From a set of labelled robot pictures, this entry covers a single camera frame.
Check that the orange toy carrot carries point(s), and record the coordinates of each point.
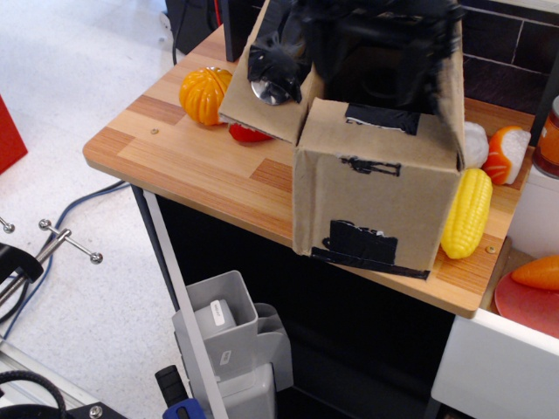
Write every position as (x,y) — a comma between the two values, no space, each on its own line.
(541,273)

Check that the red box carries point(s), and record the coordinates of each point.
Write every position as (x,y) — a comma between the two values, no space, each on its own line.
(13,148)

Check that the metal spoon taped left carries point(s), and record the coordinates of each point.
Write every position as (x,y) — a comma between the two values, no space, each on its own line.
(278,62)

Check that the red plate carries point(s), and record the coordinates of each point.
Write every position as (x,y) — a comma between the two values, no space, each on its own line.
(528,306)

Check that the black device on floor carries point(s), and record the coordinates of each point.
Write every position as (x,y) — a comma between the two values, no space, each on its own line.
(191,22)

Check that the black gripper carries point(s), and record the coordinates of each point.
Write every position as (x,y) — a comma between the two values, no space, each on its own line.
(427,26)

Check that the white toy garlic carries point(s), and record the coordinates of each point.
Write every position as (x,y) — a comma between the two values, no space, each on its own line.
(476,145)

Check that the brown cardboard box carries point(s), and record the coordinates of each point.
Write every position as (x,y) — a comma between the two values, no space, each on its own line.
(373,177)

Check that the yellow toy corn cob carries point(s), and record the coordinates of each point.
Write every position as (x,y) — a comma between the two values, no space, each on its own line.
(468,216)

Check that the blue black tool handle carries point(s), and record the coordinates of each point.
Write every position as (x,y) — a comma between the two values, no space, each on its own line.
(179,404)

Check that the white drawer unit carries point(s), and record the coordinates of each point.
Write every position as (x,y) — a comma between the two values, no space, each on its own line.
(493,367)

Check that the orange label can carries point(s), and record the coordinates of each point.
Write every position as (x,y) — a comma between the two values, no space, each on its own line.
(545,157)

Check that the metal clamp with handle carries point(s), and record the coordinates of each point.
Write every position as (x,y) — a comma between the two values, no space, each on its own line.
(27,268)

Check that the red toy tomato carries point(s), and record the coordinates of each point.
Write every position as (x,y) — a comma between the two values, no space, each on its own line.
(245,134)

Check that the orange white toy sushi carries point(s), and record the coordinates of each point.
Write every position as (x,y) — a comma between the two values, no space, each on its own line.
(507,148)

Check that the orange toy pumpkin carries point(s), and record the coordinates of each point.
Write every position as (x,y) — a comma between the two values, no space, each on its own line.
(202,93)

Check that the grey plastic bin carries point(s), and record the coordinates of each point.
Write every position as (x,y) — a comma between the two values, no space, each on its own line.
(236,353)

